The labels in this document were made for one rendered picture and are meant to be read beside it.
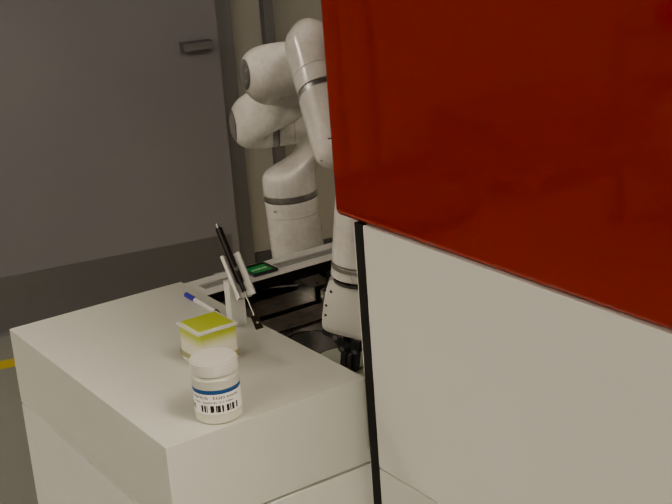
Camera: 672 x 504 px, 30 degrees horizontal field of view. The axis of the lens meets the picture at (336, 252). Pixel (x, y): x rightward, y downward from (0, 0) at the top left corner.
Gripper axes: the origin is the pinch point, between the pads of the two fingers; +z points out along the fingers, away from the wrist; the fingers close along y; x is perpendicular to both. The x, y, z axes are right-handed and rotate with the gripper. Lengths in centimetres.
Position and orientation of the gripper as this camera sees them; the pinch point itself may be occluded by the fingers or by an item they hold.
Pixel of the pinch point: (350, 361)
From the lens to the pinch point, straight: 213.6
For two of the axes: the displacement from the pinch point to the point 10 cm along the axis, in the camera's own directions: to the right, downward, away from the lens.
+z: -0.6, 9.3, 3.7
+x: -4.2, 3.1, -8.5
